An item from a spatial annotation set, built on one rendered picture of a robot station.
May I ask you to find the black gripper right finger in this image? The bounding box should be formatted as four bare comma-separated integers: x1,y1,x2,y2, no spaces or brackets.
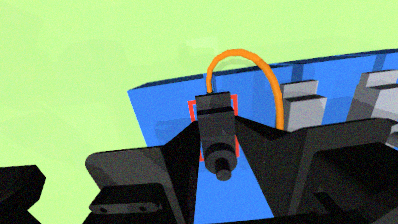
235,115,392,217

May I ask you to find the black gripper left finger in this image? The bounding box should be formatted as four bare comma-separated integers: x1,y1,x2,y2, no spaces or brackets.
85,120,201,224

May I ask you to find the blue flat deck plate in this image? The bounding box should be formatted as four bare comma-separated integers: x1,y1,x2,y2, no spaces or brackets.
126,48,398,224

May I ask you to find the black micro servo with orange cable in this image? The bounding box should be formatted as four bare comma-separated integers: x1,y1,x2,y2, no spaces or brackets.
195,48,284,182

